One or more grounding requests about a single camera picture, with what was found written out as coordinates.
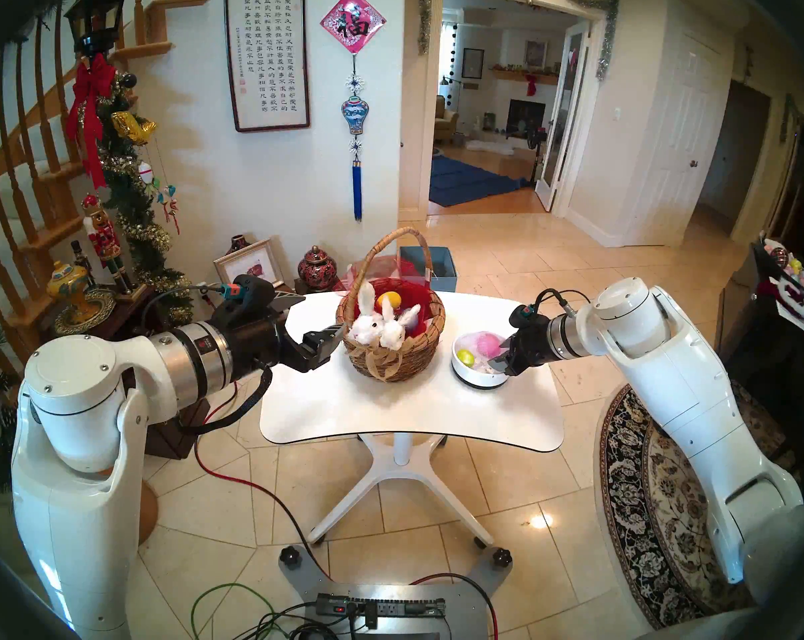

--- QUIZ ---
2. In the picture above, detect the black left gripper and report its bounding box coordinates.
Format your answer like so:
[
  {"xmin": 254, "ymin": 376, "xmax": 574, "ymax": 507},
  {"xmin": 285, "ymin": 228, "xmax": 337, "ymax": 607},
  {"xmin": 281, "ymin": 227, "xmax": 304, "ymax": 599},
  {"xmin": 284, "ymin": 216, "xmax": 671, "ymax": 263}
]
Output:
[{"xmin": 229, "ymin": 292, "xmax": 347, "ymax": 381}]

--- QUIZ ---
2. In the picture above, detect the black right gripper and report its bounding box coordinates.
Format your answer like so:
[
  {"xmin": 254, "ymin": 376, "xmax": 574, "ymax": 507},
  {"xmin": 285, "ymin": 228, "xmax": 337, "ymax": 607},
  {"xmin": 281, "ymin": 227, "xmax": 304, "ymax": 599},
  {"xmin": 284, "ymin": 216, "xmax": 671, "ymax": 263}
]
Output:
[{"xmin": 485, "ymin": 325, "xmax": 553, "ymax": 377}]

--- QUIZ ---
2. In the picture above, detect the red tissue basket lining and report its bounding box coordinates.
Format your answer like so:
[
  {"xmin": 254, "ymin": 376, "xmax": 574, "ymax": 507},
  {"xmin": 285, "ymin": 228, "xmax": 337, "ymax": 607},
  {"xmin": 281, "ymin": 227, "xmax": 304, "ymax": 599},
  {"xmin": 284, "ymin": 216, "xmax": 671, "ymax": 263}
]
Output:
[{"xmin": 354, "ymin": 255, "xmax": 439, "ymax": 339}]

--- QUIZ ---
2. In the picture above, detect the white round bowl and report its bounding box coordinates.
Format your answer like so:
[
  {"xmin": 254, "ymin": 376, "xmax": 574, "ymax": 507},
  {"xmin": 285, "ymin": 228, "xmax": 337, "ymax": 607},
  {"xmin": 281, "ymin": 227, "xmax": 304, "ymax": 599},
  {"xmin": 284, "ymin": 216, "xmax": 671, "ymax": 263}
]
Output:
[{"xmin": 452, "ymin": 332, "xmax": 517, "ymax": 388}]

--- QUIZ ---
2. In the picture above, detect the red black lidded jar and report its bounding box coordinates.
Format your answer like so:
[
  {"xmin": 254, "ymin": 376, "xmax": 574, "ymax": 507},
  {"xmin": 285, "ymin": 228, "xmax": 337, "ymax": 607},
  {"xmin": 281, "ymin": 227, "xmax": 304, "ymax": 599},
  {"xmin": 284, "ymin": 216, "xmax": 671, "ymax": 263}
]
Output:
[{"xmin": 298, "ymin": 245, "xmax": 338, "ymax": 291}]

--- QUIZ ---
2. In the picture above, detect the large white plush bunny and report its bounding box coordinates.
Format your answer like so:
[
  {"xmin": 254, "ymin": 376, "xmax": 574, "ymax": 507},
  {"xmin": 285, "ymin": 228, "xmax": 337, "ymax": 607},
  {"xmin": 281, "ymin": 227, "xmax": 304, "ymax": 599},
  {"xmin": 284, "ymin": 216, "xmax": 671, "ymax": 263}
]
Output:
[{"xmin": 346, "ymin": 280, "xmax": 384, "ymax": 346}]

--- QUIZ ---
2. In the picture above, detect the framed red shoe picture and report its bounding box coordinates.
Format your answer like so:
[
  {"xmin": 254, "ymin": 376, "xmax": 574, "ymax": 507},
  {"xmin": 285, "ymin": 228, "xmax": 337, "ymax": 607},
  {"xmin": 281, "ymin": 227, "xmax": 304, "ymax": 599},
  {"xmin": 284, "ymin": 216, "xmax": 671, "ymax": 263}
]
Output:
[{"xmin": 213, "ymin": 238, "xmax": 286, "ymax": 287}]

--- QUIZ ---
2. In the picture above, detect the tan burlap bow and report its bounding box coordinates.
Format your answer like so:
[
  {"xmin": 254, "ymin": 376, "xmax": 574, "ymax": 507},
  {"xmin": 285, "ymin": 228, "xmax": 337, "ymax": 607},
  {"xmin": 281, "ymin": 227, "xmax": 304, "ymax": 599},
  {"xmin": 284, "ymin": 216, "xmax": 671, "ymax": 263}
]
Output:
[{"xmin": 349, "ymin": 342, "xmax": 406, "ymax": 381}]

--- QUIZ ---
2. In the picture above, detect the small white plush bunny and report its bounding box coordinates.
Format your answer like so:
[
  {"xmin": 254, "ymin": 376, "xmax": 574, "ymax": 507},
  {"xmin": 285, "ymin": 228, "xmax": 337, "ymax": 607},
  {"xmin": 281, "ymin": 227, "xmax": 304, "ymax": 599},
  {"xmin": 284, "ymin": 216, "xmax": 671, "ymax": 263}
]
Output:
[{"xmin": 379, "ymin": 295, "xmax": 421, "ymax": 351}]

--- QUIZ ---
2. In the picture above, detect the blue open box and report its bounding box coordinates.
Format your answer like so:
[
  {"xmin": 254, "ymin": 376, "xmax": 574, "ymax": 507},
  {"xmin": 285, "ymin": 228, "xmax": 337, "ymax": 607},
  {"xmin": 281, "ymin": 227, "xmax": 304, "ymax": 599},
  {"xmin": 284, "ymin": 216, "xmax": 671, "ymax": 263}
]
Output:
[{"xmin": 399, "ymin": 246, "xmax": 457, "ymax": 293}]

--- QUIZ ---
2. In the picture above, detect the blue floor rug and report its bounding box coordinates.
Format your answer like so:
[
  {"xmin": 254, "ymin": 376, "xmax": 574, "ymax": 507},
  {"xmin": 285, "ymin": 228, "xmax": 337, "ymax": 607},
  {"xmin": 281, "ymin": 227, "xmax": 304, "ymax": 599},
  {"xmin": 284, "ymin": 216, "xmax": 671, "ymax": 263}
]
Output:
[{"xmin": 429, "ymin": 154, "xmax": 533, "ymax": 208}]

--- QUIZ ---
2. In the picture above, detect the large patterned oriental rug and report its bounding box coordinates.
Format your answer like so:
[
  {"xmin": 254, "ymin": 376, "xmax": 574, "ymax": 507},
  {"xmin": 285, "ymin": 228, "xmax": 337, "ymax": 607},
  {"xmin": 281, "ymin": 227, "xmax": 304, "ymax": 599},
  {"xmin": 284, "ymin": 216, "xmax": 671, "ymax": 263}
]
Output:
[{"xmin": 599, "ymin": 372, "xmax": 803, "ymax": 629}]

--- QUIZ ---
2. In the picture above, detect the decorated green christmas garland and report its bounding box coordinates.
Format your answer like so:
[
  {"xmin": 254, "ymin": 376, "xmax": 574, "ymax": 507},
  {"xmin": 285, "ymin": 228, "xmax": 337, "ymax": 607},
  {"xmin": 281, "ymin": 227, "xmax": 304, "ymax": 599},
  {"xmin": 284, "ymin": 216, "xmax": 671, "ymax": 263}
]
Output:
[{"xmin": 92, "ymin": 72, "xmax": 196, "ymax": 326}]

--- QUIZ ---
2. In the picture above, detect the blue vase tassel ornament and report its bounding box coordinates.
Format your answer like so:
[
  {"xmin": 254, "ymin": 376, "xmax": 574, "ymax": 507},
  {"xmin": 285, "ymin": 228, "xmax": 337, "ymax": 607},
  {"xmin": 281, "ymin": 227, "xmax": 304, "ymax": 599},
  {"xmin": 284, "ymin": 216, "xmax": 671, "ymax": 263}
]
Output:
[{"xmin": 341, "ymin": 53, "xmax": 369, "ymax": 222}]

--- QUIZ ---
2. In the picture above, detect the red nutcracker figure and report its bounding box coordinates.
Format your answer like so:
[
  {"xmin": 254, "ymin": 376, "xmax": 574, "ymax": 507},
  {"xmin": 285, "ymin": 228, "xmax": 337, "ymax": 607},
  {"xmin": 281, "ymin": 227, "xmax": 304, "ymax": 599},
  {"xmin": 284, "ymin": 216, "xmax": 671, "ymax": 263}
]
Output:
[{"xmin": 82, "ymin": 193, "xmax": 136, "ymax": 294}]

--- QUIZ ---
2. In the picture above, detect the ornate brass plate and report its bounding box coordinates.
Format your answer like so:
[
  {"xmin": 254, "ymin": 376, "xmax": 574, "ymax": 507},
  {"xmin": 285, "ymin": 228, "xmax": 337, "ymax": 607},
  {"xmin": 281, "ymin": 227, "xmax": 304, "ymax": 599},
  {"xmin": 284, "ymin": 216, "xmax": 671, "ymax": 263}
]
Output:
[{"xmin": 52, "ymin": 289, "xmax": 117, "ymax": 336}]

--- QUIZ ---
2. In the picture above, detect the black standing fan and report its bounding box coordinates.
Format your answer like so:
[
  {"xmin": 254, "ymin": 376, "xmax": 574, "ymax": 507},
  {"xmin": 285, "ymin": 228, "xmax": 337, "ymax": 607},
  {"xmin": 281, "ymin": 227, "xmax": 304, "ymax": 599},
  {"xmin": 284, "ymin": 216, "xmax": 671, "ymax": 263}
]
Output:
[{"xmin": 525, "ymin": 127, "xmax": 549, "ymax": 183}]

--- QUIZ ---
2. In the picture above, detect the small black nutcracker figure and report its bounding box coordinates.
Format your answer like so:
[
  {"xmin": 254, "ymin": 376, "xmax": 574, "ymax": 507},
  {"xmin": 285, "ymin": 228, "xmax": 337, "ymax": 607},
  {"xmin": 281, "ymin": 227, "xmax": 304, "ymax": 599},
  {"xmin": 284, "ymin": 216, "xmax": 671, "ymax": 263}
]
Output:
[{"xmin": 70, "ymin": 240, "xmax": 96, "ymax": 289}]

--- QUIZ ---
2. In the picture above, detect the black fireplace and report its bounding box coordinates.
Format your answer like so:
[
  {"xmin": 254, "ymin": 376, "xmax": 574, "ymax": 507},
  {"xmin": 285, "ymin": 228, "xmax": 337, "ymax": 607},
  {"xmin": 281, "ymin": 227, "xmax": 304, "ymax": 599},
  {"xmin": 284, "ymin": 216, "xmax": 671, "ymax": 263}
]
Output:
[{"xmin": 507, "ymin": 99, "xmax": 547, "ymax": 139}]

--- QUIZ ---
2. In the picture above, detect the yellow ornate vase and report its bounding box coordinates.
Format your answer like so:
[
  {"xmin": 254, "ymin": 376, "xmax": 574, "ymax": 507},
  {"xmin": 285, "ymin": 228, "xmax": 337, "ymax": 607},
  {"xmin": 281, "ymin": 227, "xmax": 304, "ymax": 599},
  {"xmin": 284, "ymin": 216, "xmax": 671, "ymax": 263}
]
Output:
[{"xmin": 47, "ymin": 260, "xmax": 89, "ymax": 323}]

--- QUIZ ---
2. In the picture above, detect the tan armchair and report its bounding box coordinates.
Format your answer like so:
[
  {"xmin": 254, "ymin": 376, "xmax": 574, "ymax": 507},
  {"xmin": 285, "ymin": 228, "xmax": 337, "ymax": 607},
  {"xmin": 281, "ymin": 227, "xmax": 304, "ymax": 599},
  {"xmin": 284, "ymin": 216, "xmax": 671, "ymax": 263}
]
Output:
[{"xmin": 433, "ymin": 95, "xmax": 461, "ymax": 145}]

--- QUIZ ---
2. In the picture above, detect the white glass french door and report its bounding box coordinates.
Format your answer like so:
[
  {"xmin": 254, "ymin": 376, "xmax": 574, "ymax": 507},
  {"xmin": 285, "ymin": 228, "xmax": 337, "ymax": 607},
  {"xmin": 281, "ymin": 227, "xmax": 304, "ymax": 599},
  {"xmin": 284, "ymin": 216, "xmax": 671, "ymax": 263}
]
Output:
[{"xmin": 535, "ymin": 22, "xmax": 591, "ymax": 213}]

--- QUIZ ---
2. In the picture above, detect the gold foil ornament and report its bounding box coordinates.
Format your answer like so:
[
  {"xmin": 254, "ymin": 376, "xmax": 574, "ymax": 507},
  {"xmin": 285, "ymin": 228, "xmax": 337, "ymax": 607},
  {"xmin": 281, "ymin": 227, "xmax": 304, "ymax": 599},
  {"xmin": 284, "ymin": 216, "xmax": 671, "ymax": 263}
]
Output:
[{"xmin": 111, "ymin": 111, "xmax": 157, "ymax": 145}]

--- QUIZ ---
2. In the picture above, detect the framed chinese calligraphy scroll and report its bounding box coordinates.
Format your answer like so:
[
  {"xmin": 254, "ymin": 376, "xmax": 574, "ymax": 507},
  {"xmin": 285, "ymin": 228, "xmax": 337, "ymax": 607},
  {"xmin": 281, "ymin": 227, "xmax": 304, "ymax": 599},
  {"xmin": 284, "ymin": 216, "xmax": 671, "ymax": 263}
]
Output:
[{"xmin": 224, "ymin": 0, "xmax": 311, "ymax": 133}]

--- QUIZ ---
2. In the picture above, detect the black power strip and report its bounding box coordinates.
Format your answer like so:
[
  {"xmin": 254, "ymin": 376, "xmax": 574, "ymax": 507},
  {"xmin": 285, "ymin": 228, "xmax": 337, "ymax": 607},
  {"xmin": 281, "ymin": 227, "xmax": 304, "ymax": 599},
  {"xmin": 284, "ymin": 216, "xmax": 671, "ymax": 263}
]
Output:
[{"xmin": 315, "ymin": 593, "xmax": 446, "ymax": 619}]

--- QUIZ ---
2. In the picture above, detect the white panel door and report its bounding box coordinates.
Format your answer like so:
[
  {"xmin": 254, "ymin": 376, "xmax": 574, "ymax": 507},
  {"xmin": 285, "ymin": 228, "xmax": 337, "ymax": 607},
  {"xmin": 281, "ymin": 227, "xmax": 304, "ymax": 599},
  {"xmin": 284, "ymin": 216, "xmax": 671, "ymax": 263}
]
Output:
[{"xmin": 632, "ymin": 32, "xmax": 723, "ymax": 246}]

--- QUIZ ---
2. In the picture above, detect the wooden mantel shelf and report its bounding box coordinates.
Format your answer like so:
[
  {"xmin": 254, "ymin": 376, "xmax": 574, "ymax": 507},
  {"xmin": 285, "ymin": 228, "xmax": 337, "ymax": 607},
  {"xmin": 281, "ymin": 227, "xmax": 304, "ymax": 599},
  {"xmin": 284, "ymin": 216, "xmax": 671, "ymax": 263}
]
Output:
[{"xmin": 490, "ymin": 67, "xmax": 558, "ymax": 86}]

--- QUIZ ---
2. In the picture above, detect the red white santa hat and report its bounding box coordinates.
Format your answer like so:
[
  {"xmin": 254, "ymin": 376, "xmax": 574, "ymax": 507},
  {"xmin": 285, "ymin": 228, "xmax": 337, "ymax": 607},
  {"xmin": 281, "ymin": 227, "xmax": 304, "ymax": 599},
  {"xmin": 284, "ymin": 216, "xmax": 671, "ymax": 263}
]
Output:
[{"xmin": 757, "ymin": 279, "xmax": 804, "ymax": 306}]

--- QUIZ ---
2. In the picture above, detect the wooden stair railing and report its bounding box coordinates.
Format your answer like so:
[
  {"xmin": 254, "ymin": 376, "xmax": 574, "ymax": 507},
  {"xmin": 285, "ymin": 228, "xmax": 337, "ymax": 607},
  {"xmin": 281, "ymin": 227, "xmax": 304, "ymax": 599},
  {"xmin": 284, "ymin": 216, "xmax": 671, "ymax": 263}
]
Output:
[{"xmin": 0, "ymin": 0, "xmax": 209, "ymax": 353}]

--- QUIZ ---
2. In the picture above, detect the red ribbon bow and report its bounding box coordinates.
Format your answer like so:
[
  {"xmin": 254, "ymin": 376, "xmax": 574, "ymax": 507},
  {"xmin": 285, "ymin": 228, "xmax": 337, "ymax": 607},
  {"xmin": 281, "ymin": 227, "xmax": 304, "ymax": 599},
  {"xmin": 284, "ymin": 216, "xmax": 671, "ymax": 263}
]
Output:
[{"xmin": 65, "ymin": 53, "xmax": 116, "ymax": 189}]

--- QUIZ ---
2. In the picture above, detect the black tray of ornaments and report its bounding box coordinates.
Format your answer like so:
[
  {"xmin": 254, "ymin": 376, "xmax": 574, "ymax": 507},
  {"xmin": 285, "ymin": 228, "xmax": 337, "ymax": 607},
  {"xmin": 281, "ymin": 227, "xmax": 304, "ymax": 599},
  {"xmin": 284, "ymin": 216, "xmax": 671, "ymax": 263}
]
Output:
[{"xmin": 762, "ymin": 239, "xmax": 804, "ymax": 306}]

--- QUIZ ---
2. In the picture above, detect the red diamond fu decoration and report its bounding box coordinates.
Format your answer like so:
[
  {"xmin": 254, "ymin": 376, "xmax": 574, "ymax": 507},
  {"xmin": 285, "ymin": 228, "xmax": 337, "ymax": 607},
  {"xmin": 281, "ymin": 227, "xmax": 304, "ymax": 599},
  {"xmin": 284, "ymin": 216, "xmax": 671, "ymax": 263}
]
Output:
[{"xmin": 320, "ymin": 0, "xmax": 387, "ymax": 54}]

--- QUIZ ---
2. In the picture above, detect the silver green tinsel garland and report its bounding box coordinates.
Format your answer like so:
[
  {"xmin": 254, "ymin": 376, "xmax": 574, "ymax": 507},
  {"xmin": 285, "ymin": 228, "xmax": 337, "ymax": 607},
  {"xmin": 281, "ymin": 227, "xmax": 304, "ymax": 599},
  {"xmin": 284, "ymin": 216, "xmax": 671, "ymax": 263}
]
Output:
[{"xmin": 419, "ymin": 0, "xmax": 619, "ymax": 81}]

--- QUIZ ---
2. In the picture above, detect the black lantern lamp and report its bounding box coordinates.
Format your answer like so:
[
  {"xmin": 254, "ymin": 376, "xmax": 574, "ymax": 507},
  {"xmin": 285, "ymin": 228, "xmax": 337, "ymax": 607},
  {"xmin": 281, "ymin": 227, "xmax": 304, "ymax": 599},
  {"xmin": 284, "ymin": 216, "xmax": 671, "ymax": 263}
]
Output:
[{"xmin": 64, "ymin": 0, "xmax": 131, "ymax": 56}]

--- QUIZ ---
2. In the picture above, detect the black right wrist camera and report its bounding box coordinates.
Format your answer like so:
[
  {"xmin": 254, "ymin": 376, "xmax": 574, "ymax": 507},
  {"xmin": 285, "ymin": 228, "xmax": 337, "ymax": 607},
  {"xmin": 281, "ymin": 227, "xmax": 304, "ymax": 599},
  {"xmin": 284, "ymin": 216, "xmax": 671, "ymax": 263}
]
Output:
[{"xmin": 509, "ymin": 304, "xmax": 551, "ymax": 331}]

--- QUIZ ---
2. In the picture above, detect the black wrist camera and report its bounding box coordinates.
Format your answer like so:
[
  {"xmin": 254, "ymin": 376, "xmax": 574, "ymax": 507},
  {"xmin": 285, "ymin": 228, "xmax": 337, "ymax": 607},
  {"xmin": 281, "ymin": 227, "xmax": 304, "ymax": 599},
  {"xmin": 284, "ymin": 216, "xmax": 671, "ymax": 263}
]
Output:
[
  {"xmin": 509, "ymin": 304, "xmax": 551, "ymax": 331},
  {"xmin": 219, "ymin": 275, "xmax": 276, "ymax": 314}
]

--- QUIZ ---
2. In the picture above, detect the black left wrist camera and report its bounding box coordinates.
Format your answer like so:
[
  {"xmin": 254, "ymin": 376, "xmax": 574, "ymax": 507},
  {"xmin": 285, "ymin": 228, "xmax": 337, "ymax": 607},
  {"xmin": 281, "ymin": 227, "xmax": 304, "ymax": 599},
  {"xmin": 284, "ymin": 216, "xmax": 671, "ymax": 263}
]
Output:
[{"xmin": 219, "ymin": 275, "xmax": 276, "ymax": 314}]

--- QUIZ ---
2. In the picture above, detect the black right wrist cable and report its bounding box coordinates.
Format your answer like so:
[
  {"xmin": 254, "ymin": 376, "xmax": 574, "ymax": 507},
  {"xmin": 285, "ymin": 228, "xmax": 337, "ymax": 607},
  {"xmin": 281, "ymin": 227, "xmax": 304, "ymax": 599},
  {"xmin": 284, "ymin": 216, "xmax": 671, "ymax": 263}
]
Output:
[{"xmin": 532, "ymin": 289, "xmax": 581, "ymax": 319}]

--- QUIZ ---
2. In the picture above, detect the brown wicker handle basket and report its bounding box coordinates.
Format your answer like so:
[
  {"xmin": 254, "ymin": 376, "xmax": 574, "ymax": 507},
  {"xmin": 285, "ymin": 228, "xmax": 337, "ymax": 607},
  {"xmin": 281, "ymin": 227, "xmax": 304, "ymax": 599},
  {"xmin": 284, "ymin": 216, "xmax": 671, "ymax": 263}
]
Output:
[{"xmin": 336, "ymin": 227, "xmax": 446, "ymax": 383}]

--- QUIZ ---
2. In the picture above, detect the black left arm hose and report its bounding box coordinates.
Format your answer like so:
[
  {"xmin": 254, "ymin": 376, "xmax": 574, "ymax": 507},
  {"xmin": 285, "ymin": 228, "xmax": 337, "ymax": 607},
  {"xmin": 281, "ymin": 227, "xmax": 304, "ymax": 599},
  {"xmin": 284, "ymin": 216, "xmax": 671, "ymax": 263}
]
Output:
[{"xmin": 179, "ymin": 367, "xmax": 274, "ymax": 437}]

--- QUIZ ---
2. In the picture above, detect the white table pedestal base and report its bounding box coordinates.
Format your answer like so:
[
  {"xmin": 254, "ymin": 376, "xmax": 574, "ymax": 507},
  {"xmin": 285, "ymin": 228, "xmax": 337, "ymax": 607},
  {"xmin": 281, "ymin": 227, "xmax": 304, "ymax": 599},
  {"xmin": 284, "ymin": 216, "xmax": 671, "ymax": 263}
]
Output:
[{"xmin": 307, "ymin": 433, "xmax": 495, "ymax": 549}]

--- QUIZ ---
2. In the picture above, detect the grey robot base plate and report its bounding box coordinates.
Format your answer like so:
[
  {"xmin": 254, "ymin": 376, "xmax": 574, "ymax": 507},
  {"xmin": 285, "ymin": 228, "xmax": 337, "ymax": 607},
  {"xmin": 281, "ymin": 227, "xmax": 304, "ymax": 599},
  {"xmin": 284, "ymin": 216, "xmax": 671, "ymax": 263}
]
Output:
[{"xmin": 279, "ymin": 545, "xmax": 513, "ymax": 640}]

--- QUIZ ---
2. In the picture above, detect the round wooden post base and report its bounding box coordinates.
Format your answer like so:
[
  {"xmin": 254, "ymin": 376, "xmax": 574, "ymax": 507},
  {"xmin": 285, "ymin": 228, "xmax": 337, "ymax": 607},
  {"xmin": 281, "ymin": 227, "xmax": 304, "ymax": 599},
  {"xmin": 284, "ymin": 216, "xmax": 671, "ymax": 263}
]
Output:
[{"xmin": 125, "ymin": 475, "xmax": 159, "ymax": 553}]

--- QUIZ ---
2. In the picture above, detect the green cable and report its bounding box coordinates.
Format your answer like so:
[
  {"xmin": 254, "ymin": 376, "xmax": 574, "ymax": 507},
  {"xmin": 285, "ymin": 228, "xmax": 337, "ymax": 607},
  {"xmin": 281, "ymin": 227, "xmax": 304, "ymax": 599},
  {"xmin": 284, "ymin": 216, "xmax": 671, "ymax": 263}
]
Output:
[{"xmin": 190, "ymin": 582, "xmax": 286, "ymax": 640}]

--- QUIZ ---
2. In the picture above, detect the black cable bundle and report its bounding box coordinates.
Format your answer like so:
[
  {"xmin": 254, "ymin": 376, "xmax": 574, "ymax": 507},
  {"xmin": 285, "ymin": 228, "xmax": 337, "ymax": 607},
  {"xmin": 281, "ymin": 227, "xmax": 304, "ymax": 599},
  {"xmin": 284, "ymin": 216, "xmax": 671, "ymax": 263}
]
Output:
[{"xmin": 225, "ymin": 600, "xmax": 369, "ymax": 640}]

